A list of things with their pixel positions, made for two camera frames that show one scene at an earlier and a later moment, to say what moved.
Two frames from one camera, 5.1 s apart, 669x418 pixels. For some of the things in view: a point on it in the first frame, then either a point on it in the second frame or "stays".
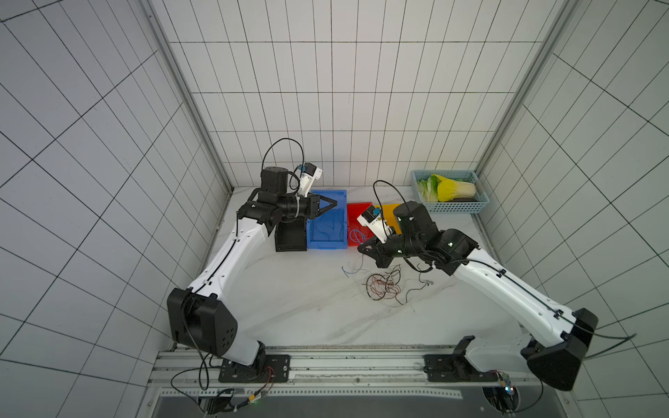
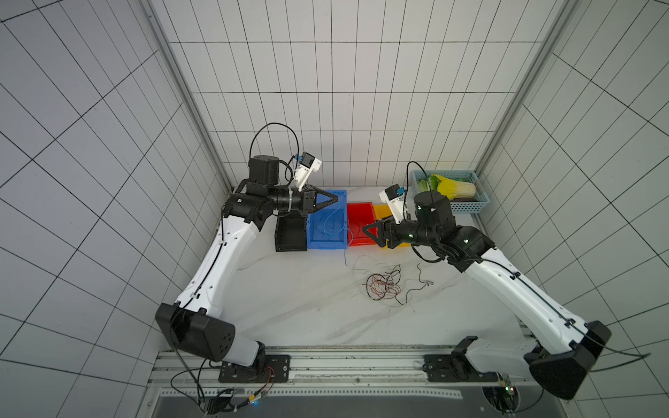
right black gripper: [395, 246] to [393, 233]
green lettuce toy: [429, 189] stays
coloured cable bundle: [379, 286] stays
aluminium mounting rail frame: [347, 383] stays
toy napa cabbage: [449, 190] stays
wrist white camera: [373, 219] to [395, 197]
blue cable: [357, 237] to [339, 232]
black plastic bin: [291, 236] stays
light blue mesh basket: [475, 206] stays
